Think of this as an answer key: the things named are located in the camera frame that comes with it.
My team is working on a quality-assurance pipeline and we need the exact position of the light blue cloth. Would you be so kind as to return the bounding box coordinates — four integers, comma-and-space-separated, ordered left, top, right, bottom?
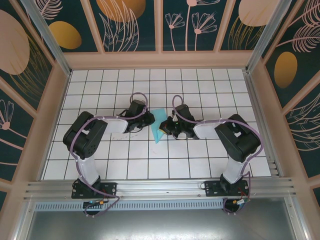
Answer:
150, 107, 168, 145

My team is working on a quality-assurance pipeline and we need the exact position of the grey metal panel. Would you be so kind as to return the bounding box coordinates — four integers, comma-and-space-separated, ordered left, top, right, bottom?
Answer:
13, 197, 310, 240

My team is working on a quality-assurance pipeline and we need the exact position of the aluminium mounting rail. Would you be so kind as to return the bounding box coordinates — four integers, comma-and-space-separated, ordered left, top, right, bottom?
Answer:
23, 176, 297, 201

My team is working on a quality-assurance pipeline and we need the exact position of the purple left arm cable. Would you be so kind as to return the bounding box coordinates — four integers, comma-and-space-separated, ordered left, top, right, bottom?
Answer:
69, 91, 150, 219

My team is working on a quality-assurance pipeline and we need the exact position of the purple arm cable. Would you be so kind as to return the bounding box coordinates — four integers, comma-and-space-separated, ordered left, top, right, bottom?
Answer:
69, 91, 150, 219
171, 94, 264, 216

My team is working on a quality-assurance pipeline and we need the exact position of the slotted grey cable duct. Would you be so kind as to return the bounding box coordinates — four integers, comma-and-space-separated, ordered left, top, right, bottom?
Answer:
33, 200, 226, 211

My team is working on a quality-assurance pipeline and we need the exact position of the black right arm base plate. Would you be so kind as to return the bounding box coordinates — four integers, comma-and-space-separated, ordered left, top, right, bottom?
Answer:
204, 180, 250, 198

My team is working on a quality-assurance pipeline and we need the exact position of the aluminium side rail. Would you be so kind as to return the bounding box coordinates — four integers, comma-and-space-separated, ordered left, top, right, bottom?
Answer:
242, 70, 286, 178

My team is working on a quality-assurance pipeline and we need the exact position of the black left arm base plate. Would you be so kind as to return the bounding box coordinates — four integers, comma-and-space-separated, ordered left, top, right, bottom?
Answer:
71, 181, 118, 200

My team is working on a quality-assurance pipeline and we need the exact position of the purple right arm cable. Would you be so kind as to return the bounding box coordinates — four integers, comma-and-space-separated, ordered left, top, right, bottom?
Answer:
171, 94, 264, 216

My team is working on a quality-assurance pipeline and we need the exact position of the aluminium frame post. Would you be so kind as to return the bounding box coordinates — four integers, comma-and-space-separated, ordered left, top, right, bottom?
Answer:
20, 0, 73, 77
244, 0, 293, 74

